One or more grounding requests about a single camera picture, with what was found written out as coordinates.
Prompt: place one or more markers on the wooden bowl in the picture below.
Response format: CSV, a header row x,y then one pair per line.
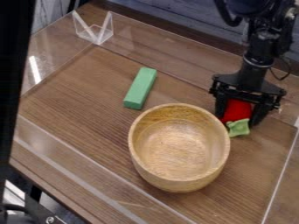
x,y
178,147

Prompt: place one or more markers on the red plush fruit green stem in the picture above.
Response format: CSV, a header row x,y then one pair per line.
x,y
236,117

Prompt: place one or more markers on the black foreground post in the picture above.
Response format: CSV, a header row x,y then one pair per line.
x,y
16,22

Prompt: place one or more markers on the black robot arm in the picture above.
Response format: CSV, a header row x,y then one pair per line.
x,y
269,19

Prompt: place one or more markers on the clear acrylic corner bracket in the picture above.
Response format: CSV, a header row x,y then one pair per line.
x,y
93,33

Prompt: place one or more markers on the black table leg frame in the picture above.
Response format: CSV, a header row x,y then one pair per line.
x,y
21,210

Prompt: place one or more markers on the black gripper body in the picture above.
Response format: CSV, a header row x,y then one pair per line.
x,y
265,93

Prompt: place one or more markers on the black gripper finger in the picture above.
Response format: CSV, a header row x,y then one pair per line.
x,y
258,113
220,105

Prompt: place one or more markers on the clear acrylic front wall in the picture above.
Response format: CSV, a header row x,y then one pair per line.
x,y
101,197

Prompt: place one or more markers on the green rectangular block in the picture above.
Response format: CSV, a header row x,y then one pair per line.
x,y
138,89

